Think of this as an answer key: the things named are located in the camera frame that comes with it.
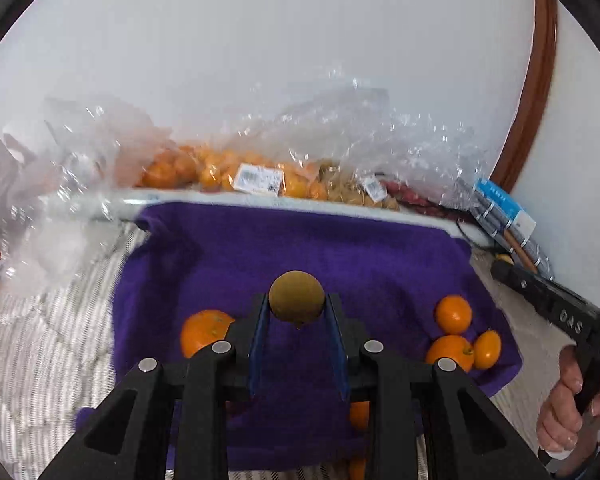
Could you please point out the purple towel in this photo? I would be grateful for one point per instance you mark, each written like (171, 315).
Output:
(330, 250)

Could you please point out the blue tissue box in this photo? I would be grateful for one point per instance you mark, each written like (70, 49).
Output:
(505, 205)

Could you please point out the plaid grey cloth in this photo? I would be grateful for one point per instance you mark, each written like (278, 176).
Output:
(517, 250)

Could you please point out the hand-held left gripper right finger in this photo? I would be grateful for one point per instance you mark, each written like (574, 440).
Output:
(337, 355)

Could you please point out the small orange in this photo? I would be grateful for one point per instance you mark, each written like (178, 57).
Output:
(357, 469)
(359, 415)
(453, 314)
(447, 350)

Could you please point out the large orange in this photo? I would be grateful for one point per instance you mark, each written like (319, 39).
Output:
(205, 332)

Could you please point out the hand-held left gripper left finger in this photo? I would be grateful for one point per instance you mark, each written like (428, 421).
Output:
(257, 350)

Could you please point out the person's right hand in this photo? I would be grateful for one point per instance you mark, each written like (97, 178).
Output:
(555, 417)

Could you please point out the clear bag of brown fruits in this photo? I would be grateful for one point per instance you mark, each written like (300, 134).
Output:
(350, 189)

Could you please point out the striped bed quilt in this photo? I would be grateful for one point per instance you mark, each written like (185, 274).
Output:
(40, 360)

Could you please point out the yellow-green round fruit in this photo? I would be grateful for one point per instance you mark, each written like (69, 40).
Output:
(296, 297)

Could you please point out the crumpled clear plastic bag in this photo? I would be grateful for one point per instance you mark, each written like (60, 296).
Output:
(80, 170)

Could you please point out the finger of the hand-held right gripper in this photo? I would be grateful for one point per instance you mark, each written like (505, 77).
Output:
(510, 275)

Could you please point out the clear bag of oranges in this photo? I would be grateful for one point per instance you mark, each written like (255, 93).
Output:
(215, 170)

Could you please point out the brown wooden door frame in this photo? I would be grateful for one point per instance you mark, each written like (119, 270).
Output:
(535, 85)

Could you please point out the oval yellowish orange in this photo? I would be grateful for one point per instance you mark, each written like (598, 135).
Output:
(487, 349)

